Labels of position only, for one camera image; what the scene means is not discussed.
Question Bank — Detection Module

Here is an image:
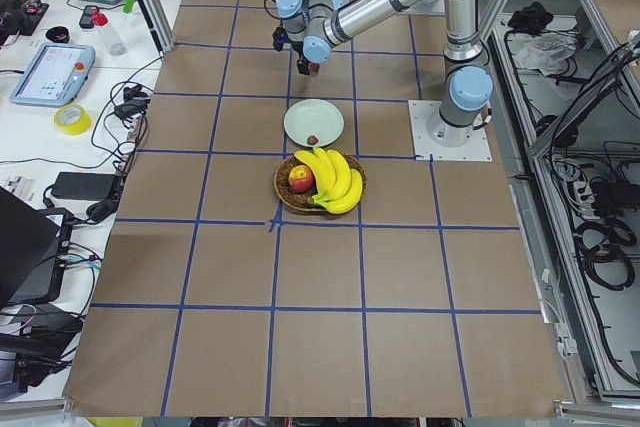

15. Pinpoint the clear bottle red cap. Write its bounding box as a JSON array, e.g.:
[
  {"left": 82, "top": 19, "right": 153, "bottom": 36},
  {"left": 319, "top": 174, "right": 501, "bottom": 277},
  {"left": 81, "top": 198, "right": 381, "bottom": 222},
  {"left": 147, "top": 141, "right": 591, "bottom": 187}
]
[{"left": 91, "top": 9, "right": 127, "bottom": 56}]

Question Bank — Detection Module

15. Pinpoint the yellow tape roll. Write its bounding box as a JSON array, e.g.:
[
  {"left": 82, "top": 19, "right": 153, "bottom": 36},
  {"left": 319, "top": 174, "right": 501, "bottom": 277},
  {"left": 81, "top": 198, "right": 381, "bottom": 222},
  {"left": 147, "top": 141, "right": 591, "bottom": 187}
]
[{"left": 54, "top": 104, "right": 92, "bottom": 136}]

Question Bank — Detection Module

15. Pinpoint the red apple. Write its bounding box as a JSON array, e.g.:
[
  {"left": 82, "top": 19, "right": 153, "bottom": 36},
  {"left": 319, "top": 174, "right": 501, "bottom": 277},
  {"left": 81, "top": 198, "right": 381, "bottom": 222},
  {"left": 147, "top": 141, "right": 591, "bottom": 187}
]
[{"left": 288, "top": 164, "right": 315, "bottom": 194}]

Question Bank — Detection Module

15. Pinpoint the yellow banana bunch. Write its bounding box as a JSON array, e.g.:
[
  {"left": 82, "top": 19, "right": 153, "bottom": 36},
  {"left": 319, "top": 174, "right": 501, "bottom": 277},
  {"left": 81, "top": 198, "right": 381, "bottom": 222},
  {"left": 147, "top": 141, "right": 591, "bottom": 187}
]
[{"left": 294, "top": 147, "right": 365, "bottom": 215}]

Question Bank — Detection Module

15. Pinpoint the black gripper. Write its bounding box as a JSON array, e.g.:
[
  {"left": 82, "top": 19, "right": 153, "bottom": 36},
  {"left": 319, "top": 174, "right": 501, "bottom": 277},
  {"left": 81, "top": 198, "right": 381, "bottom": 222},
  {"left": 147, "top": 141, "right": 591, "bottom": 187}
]
[{"left": 294, "top": 44, "right": 311, "bottom": 75}]

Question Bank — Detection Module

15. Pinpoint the light green plate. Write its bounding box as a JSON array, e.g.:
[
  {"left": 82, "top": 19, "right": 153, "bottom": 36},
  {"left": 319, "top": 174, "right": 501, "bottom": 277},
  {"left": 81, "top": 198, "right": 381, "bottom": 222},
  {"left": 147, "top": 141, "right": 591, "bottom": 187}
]
[{"left": 283, "top": 99, "right": 344, "bottom": 147}]

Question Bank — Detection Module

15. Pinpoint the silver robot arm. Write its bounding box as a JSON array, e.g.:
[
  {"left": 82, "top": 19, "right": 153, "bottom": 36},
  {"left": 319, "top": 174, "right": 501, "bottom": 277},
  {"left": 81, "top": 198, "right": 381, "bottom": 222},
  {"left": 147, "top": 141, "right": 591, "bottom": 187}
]
[{"left": 272, "top": 0, "right": 486, "bottom": 75}]

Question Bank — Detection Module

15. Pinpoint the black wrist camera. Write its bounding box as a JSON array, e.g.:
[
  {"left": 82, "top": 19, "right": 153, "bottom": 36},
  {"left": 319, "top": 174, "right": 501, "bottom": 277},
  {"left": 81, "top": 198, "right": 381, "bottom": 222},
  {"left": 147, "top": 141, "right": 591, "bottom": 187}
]
[{"left": 272, "top": 26, "right": 287, "bottom": 52}]

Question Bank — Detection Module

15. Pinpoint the woven wicker basket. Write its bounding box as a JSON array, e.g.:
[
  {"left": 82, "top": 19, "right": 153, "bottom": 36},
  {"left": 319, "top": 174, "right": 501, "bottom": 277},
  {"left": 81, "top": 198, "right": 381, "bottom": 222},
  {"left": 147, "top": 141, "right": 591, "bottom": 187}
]
[{"left": 273, "top": 154, "right": 367, "bottom": 213}]

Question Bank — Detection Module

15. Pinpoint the black power adapter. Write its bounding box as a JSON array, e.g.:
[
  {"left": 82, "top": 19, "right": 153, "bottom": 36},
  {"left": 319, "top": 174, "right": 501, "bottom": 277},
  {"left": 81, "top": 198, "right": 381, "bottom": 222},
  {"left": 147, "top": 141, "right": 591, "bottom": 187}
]
[{"left": 51, "top": 172, "right": 117, "bottom": 200}]

